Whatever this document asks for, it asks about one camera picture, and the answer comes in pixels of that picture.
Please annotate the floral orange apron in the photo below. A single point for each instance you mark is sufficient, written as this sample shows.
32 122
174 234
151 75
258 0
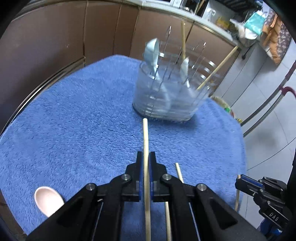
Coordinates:
277 37

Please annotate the light blue ceramic spoon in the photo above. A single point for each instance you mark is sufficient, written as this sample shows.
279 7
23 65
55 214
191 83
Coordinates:
151 53

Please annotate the person's right hand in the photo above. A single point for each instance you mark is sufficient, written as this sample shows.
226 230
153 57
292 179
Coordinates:
270 228

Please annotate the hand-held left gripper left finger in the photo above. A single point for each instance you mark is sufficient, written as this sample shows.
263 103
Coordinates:
139 176

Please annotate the pink ceramic spoon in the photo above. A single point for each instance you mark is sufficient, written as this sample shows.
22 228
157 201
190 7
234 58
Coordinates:
47 200

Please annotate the wooden chopstick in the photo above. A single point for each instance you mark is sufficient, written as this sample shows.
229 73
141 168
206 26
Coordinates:
236 201
219 66
183 39
178 171
145 139

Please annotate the yellow oil bottle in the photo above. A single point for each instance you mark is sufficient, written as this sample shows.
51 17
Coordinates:
223 22

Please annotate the wicker waste basket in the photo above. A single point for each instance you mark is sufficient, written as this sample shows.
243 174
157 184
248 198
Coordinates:
223 104

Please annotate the blue terry towel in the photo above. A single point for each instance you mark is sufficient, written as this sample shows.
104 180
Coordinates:
81 115

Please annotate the white ceramic spoon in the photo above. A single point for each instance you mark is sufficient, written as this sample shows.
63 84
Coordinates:
185 67

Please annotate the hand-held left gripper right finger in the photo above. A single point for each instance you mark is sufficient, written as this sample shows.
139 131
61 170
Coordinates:
152 176

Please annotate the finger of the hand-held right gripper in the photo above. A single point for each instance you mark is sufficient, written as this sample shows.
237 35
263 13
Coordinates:
247 188
252 179

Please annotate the teal plastic bag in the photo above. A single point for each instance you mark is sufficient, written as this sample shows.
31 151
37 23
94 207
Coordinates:
254 22

